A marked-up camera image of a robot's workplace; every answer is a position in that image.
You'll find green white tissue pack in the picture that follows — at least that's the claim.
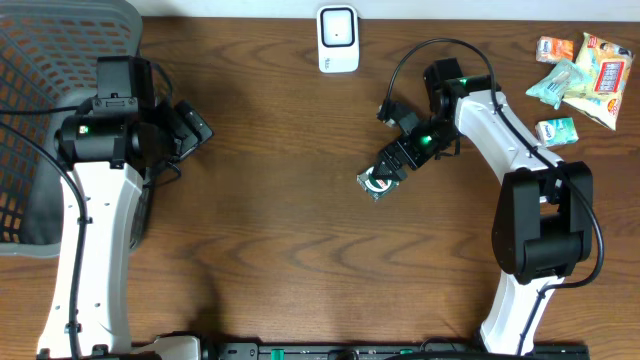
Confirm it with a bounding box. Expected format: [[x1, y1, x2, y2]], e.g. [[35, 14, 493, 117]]
[[535, 117, 579, 147]]

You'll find white barcode scanner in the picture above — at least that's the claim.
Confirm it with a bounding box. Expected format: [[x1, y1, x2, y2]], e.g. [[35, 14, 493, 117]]
[[316, 5, 360, 74]]

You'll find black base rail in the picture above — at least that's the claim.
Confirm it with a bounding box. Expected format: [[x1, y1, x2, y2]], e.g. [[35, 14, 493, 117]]
[[214, 341, 592, 360]]

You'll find dark grey plastic basket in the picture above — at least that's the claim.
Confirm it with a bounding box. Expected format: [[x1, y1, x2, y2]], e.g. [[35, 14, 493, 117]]
[[1, 0, 143, 258]]

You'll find orange tissue pack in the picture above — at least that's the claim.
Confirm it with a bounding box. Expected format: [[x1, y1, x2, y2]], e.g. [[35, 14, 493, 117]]
[[536, 36, 574, 64]]

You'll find light teal wipes pack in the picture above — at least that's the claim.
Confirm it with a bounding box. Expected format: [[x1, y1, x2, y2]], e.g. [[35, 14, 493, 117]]
[[526, 59, 592, 110]]

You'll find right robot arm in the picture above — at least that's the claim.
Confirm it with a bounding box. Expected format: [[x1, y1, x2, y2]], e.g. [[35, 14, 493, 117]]
[[365, 58, 602, 356]]

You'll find dark green Zam-Buk box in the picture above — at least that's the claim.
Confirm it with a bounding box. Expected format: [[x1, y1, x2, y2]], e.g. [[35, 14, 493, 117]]
[[356, 166, 399, 201]]

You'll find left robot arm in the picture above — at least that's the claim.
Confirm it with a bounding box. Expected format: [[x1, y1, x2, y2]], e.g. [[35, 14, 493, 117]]
[[36, 56, 214, 359]]

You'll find yellow antibacterial wipes bag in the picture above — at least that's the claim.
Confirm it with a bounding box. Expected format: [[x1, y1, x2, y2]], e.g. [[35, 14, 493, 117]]
[[563, 32, 635, 131]]

